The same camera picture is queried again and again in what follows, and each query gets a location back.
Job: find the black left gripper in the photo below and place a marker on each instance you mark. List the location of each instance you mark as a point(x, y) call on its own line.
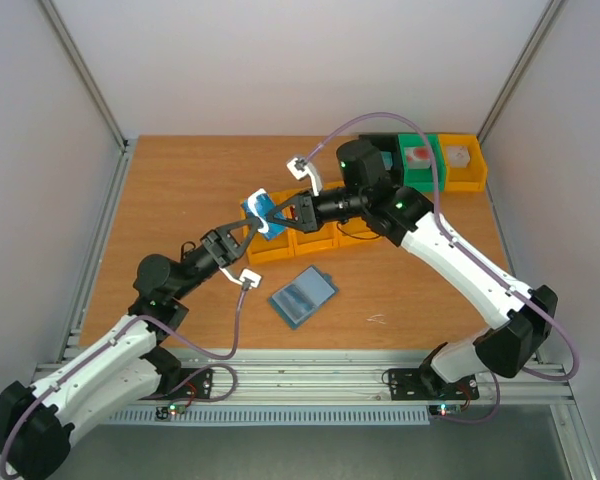
point(229, 250)

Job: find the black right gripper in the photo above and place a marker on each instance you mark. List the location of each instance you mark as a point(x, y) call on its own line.
point(308, 211)

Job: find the blue VIP card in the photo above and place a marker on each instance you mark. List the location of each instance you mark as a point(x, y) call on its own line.
point(262, 215)

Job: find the teal leather card holder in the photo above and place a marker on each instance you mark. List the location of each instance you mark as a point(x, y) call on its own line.
point(296, 302)

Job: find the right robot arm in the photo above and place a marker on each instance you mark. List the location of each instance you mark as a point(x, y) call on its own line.
point(516, 315)

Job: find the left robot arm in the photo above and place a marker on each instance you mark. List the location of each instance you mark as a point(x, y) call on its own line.
point(40, 423)

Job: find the teal card deck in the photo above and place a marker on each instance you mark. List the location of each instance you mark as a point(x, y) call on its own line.
point(387, 160)

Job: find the red spot card deck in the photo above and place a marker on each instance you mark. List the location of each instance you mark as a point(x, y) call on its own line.
point(417, 158)

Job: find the white card deck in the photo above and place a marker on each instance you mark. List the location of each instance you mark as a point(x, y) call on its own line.
point(458, 156)

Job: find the middle yellow bin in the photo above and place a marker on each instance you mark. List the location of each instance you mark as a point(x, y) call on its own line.
point(306, 243)

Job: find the left yellow bin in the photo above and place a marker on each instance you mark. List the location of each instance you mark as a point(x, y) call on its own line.
point(273, 245)

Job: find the right yellow bin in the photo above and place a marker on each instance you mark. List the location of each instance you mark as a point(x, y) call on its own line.
point(357, 237)

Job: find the black storage bin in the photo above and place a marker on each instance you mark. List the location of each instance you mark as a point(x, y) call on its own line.
point(389, 142)

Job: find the green storage bin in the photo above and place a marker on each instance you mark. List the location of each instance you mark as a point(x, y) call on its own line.
point(418, 172)

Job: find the far yellow storage bin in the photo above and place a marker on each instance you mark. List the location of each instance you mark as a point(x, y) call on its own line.
point(466, 169)

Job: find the left small circuit board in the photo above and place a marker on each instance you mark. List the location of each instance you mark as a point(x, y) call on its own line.
point(170, 411)

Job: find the small circuit board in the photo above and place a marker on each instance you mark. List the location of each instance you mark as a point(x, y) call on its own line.
point(445, 410)
point(170, 411)

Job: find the right small circuit board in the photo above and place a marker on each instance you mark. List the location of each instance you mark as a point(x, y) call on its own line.
point(445, 410)

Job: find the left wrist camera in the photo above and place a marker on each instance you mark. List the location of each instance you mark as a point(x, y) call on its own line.
point(246, 279)

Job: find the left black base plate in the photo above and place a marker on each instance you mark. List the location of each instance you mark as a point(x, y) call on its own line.
point(196, 387)

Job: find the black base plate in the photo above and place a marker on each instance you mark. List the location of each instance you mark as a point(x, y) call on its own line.
point(415, 384)
point(196, 387)

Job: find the grey slotted cable duct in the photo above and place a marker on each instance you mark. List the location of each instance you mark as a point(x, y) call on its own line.
point(259, 416)

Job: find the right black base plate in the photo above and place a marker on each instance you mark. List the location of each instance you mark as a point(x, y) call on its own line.
point(415, 384)

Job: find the aluminium rail frame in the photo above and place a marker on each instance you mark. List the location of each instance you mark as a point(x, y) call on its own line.
point(191, 185)

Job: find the left corner aluminium post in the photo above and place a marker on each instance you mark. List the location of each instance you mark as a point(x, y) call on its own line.
point(76, 59)

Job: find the corner aluminium post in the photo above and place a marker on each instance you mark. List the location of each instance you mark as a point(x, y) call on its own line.
point(541, 30)
point(76, 59)

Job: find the right corner aluminium post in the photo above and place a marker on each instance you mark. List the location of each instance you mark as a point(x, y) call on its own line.
point(541, 30)

